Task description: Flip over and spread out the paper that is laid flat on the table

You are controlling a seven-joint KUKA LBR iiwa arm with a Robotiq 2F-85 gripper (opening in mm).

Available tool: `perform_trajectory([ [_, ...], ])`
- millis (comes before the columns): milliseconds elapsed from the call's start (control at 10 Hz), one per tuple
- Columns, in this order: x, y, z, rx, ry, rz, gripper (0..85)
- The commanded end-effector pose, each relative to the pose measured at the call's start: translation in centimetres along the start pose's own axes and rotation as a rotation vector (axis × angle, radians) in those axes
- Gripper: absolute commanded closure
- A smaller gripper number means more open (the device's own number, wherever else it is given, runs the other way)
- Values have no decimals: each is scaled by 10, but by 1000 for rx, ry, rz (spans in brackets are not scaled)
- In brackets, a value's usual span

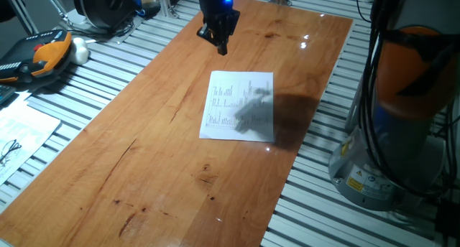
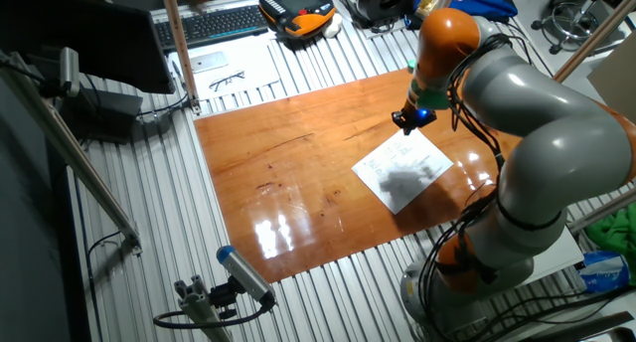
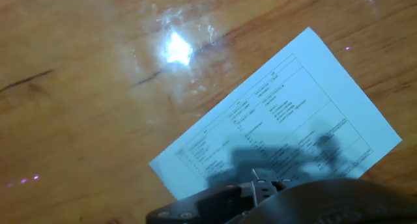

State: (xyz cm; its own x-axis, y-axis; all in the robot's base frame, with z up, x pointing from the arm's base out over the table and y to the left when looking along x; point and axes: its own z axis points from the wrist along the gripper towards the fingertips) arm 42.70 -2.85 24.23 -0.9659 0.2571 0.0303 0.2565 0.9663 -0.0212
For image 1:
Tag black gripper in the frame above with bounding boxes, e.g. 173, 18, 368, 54
196, 0, 242, 57

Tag white paper sheet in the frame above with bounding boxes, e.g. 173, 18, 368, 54
199, 70, 275, 143

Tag black sleeved person forearm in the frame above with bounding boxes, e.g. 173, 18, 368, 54
0, 0, 22, 24

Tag white rounded object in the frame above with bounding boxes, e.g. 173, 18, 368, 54
70, 37, 90, 66

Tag grey metal tripod leg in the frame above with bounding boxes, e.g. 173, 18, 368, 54
39, 0, 70, 22
2, 0, 40, 36

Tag glossy wooden board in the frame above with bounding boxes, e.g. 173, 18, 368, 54
0, 0, 355, 247

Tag orange black teach pendant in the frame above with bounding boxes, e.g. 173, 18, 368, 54
0, 29, 73, 85

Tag printed white document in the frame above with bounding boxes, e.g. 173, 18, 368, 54
0, 101, 62, 187

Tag black rimmed eyeglasses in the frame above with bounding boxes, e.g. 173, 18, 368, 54
0, 139, 22, 167

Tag black connector box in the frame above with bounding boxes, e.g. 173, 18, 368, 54
434, 199, 460, 241

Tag slim aluminium post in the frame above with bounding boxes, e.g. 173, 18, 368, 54
157, 0, 180, 19

